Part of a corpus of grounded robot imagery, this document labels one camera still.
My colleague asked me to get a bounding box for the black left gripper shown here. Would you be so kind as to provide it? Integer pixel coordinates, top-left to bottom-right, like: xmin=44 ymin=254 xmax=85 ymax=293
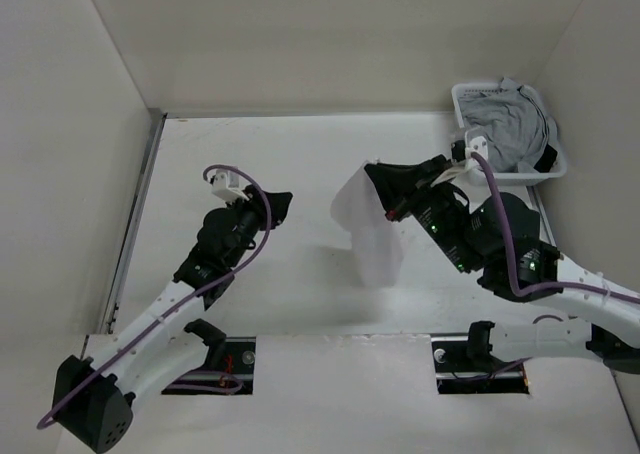
xmin=224 ymin=185 xmax=291 ymax=268

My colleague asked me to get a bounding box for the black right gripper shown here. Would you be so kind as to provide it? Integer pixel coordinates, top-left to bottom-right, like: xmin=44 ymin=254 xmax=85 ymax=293
xmin=367 ymin=152 xmax=483 ymax=271

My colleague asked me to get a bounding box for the white tank top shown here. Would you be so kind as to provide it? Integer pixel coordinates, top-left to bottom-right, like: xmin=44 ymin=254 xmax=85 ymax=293
xmin=330 ymin=164 xmax=404 ymax=288

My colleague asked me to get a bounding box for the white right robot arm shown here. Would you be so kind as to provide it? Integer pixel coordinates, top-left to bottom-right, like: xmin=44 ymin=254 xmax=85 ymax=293
xmin=364 ymin=153 xmax=639 ymax=376

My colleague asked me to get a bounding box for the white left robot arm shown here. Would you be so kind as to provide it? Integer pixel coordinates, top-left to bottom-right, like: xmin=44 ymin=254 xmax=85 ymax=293
xmin=52 ymin=185 xmax=293 ymax=453

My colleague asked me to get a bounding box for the grey tank top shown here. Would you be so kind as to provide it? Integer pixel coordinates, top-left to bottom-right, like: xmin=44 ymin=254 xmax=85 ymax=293
xmin=455 ymin=78 xmax=559 ymax=174

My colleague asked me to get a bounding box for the black tank top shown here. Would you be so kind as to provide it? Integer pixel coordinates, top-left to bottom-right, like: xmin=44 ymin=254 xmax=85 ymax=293
xmin=534 ymin=144 xmax=558 ymax=173

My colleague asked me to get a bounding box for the white plastic basket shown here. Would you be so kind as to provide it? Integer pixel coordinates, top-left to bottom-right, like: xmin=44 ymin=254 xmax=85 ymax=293
xmin=451 ymin=81 xmax=567 ymax=186

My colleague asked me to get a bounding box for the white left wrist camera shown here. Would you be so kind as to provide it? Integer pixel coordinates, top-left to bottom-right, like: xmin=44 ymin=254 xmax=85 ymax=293
xmin=210 ymin=169 xmax=248 ymax=204

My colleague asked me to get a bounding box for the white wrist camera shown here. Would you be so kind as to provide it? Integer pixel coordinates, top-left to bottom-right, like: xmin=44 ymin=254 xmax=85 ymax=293
xmin=463 ymin=127 xmax=489 ymax=172
xmin=210 ymin=169 xmax=248 ymax=204

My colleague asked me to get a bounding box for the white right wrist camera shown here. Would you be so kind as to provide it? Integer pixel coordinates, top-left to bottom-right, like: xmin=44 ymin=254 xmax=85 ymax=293
xmin=463 ymin=127 xmax=489 ymax=172

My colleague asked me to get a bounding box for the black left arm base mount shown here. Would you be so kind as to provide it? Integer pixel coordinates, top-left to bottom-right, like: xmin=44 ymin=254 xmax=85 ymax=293
xmin=162 ymin=320 xmax=257 ymax=396

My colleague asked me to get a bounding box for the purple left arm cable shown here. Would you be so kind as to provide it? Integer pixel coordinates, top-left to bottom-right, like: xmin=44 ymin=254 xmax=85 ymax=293
xmin=35 ymin=164 xmax=274 ymax=430

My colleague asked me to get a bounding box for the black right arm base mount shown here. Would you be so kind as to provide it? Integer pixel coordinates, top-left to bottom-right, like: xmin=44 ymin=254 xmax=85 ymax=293
xmin=431 ymin=321 xmax=529 ymax=395

